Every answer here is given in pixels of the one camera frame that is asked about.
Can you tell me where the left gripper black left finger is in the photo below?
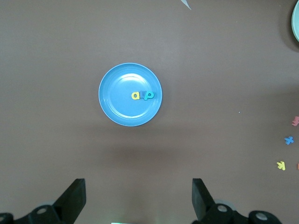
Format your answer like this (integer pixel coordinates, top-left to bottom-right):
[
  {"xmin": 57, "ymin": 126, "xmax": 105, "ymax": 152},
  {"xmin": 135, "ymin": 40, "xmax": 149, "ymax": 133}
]
[{"xmin": 0, "ymin": 178, "xmax": 86, "ymax": 224}]

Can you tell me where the blue plate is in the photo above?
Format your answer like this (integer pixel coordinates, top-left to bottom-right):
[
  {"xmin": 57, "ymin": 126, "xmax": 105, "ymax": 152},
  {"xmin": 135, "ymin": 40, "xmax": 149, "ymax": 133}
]
[{"xmin": 98, "ymin": 62, "xmax": 163, "ymax": 127}]

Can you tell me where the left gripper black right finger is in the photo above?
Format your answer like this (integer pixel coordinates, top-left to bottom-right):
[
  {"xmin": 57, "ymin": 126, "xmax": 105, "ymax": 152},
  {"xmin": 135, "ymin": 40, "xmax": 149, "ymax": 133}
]
[{"xmin": 192, "ymin": 178, "xmax": 282, "ymax": 224}]

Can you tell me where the pale green plate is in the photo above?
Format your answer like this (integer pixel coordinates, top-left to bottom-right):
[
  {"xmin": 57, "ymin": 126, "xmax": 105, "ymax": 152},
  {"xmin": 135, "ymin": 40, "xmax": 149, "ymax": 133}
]
[{"xmin": 291, "ymin": 2, "xmax": 299, "ymax": 42}]

